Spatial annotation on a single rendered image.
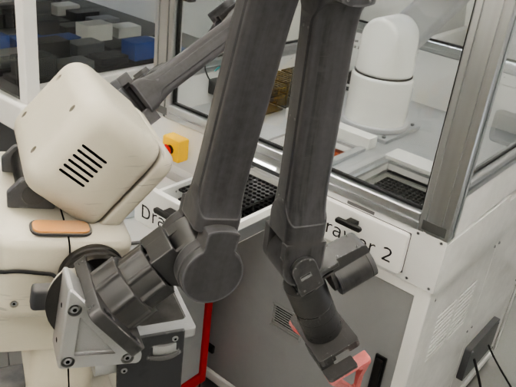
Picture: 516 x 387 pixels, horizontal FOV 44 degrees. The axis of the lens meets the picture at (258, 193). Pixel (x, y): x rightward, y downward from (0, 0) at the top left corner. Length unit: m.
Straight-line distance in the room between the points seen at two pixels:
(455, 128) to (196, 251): 0.85
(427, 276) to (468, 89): 0.46
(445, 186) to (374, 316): 0.44
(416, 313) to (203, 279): 0.99
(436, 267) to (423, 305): 0.12
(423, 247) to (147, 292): 0.94
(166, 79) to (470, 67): 0.63
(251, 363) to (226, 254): 1.43
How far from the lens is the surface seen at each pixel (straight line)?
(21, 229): 0.84
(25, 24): 2.14
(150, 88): 1.18
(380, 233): 1.60
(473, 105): 1.43
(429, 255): 1.58
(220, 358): 2.26
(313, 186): 0.78
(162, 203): 1.59
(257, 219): 1.62
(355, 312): 1.79
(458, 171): 1.48
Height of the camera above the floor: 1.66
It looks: 27 degrees down
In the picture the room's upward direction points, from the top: 7 degrees clockwise
